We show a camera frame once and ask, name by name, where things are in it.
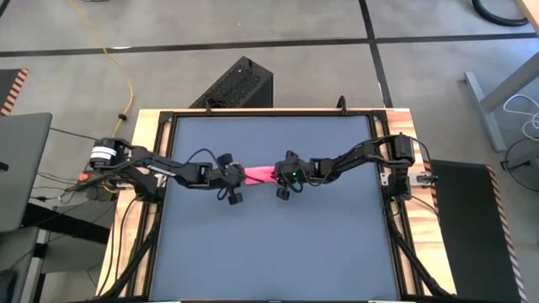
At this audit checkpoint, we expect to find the red towel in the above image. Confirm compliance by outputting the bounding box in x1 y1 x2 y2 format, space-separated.
243 166 279 187

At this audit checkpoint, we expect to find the grey flat panel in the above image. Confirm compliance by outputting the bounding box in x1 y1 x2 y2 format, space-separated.
0 226 41 291

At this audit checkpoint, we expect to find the small black striped-edge mat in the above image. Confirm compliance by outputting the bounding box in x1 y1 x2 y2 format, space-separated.
0 67 29 117

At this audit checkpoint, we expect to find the grey desk frame leg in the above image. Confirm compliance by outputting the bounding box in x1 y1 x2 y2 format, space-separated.
464 52 539 152

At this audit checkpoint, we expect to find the grey laptop lid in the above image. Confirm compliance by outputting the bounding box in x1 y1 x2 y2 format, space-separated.
0 112 54 233

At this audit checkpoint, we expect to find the wooden desk corner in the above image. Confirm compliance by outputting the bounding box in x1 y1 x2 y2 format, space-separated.
516 0 539 33

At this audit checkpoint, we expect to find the black perforated computer tower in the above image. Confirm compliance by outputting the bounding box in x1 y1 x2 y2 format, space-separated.
189 56 275 109

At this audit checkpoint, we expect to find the large black striped-edge mat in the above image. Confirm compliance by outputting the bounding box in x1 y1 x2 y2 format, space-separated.
429 158 527 303

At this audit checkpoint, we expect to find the black cable bundle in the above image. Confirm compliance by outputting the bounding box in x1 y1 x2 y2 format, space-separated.
100 197 163 300
385 201 454 298

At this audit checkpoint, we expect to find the black desk base bar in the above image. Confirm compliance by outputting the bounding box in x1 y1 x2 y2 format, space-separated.
23 203 111 245

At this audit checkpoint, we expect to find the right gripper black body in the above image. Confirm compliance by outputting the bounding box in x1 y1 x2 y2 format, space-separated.
275 151 315 201

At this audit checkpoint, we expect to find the dark grey table mat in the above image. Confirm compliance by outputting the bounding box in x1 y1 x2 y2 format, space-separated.
150 115 401 302

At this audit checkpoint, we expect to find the thick black hose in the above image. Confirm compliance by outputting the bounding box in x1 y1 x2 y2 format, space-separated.
471 0 531 29

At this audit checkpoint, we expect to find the thin black cable loop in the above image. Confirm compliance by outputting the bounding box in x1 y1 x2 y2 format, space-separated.
500 138 539 199

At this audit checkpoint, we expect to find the black metal table frame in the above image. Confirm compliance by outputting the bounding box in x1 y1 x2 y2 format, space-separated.
125 108 424 303

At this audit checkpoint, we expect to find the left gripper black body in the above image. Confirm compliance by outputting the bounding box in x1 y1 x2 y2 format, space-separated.
210 153 248 206

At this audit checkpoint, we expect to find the thin black floor cable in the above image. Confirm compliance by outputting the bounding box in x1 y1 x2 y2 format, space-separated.
49 126 102 142

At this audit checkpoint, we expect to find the white cable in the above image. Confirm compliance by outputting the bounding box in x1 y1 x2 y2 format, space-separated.
503 93 539 143

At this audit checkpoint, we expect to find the yellow floor cable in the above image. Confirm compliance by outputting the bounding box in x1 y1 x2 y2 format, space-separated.
67 0 135 142

